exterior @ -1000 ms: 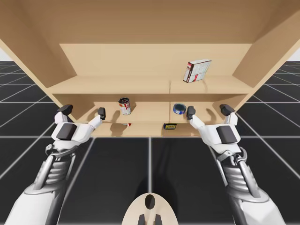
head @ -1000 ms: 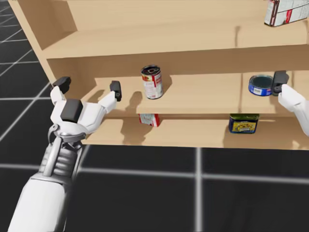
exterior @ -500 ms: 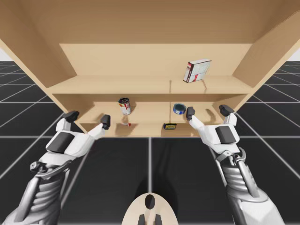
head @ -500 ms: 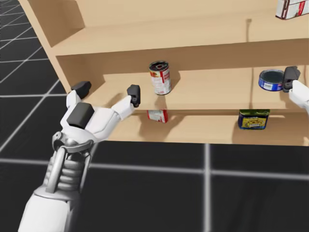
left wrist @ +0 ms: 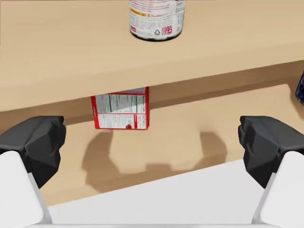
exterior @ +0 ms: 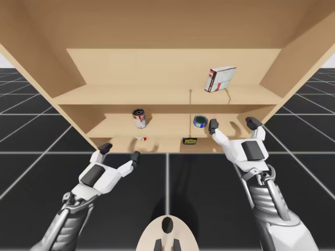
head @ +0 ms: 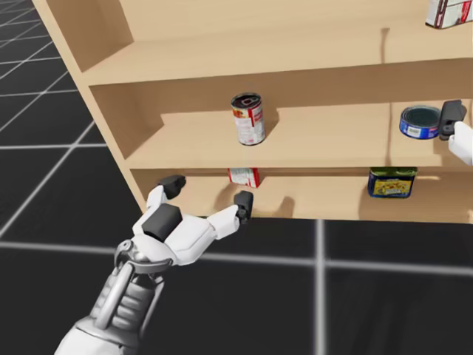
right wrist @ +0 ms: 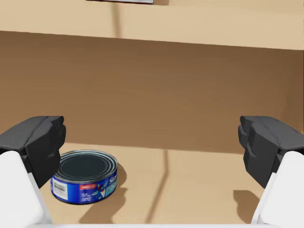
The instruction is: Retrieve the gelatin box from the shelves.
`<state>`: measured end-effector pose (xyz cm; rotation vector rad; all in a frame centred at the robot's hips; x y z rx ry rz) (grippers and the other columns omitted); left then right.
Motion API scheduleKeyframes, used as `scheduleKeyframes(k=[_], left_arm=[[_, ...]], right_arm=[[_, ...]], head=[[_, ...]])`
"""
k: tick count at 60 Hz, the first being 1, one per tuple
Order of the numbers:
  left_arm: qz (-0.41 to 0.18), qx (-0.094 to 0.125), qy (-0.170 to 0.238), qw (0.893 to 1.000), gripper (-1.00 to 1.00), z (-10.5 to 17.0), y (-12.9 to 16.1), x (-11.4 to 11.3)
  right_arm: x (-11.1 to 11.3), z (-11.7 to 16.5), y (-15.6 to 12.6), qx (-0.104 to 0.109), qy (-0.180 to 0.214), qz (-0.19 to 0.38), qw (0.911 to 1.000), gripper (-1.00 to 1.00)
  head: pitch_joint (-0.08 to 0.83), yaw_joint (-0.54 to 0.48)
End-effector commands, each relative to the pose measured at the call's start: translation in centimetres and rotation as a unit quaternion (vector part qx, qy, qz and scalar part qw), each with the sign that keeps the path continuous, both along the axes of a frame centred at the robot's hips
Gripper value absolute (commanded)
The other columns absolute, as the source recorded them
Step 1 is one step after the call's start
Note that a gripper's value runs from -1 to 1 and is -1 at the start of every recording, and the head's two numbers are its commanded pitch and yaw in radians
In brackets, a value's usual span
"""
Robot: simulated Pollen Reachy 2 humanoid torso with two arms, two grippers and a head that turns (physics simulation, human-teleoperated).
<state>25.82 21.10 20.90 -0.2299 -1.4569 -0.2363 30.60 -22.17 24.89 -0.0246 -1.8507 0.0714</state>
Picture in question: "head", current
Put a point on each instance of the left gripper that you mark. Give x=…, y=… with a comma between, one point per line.
x=184, y=236

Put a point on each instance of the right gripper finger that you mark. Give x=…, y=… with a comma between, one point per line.
x=456, y=125

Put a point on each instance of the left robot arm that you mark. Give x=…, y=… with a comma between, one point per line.
x=118, y=296

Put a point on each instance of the blue flat can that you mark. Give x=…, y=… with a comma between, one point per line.
x=419, y=124

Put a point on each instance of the red and white carton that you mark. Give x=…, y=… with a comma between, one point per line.
x=449, y=13
x=244, y=176

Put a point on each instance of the green and blue rectangular can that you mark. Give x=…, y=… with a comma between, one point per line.
x=391, y=183

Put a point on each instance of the red and white can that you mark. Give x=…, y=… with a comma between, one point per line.
x=249, y=120

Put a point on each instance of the pale wooden shelf unit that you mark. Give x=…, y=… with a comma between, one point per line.
x=314, y=140

